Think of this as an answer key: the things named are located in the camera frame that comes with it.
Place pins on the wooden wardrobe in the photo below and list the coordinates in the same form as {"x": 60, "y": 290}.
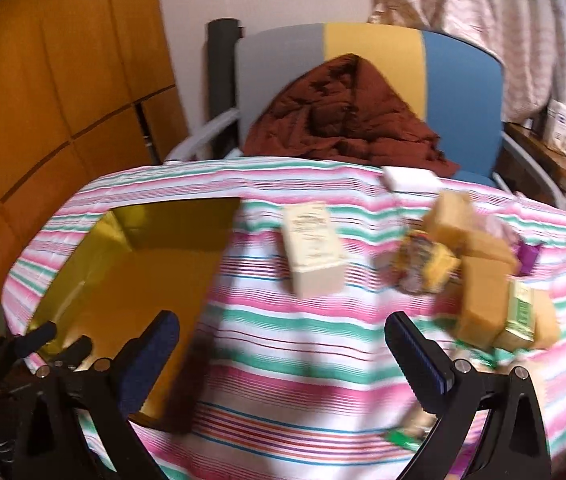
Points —
{"x": 63, "y": 85}

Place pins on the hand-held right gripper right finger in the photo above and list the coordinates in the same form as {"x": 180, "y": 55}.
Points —
{"x": 423, "y": 365}

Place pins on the green white small box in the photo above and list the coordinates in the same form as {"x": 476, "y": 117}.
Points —
{"x": 518, "y": 315}

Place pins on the starfish print curtain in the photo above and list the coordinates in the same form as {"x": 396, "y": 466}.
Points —
{"x": 488, "y": 25}

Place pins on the brown quilted jacket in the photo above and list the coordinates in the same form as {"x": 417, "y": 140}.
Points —
{"x": 353, "y": 120}

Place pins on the purple packet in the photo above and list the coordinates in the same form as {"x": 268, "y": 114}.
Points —
{"x": 530, "y": 257}

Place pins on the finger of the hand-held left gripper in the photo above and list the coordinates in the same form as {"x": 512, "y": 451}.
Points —
{"x": 38, "y": 336}
{"x": 77, "y": 349}

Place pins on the pink green striped cloth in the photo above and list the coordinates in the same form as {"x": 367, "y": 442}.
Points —
{"x": 288, "y": 350}

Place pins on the gold container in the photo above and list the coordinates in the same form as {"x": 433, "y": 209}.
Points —
{"x": 128, "y": 280}

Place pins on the oat bar packet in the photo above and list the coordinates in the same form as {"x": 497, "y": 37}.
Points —
{"x": 410, "y": 432}

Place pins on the white foam block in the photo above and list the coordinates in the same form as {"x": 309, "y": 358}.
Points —
{"x": 410, "y": 178}

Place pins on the yellow snack packet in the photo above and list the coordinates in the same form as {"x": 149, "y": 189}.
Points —
{"x": 433, "y": 265}

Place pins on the white carton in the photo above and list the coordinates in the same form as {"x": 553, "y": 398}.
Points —
{"x": 560, "y": 125}

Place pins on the wooden side desk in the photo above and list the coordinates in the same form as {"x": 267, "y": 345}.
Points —
{"x": 538, "y": 150}

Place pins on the grey yellow blue chair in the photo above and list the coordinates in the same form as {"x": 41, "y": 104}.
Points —
{"x": 288, "y": 60}

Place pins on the cream cardboard box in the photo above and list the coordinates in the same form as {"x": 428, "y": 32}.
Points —
{"x": 313, "y": 250}

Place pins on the tan sponge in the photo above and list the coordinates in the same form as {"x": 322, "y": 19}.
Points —
{"x": 483, "y": 300}
{"x": 547, "y": 317}
{"x": 490, "y": 252}
{"x": 450, "y": 217}

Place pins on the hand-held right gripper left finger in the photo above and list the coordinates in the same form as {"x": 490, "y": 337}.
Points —
{"x": 148, "y": 365}

